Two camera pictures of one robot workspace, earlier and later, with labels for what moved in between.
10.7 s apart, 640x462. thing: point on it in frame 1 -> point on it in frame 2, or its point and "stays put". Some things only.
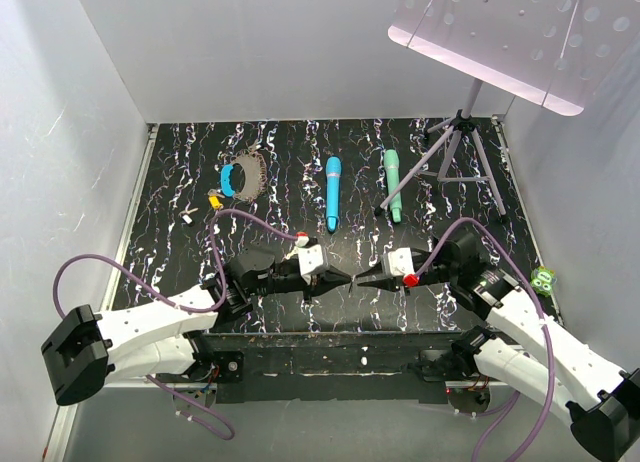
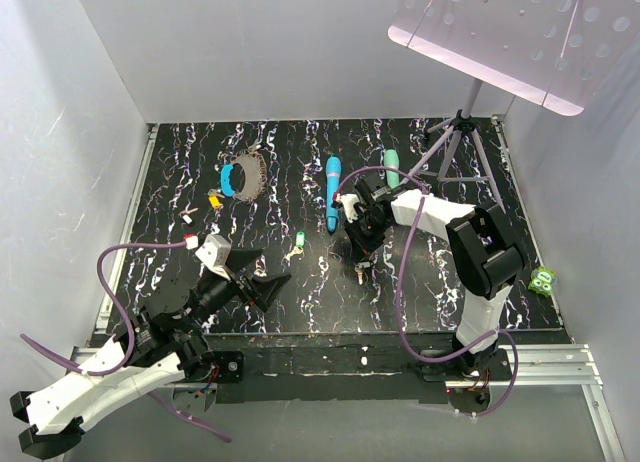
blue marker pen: [333, 186] stays put
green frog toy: [542, 280] stays put
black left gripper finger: [325, 281] -> [264, 292]
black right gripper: [388, 285] -> [361, 247]
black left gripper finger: [340, 274] -> [237, 258]
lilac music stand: [547, 42] stays put
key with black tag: [350, 289] -> [363, 270]
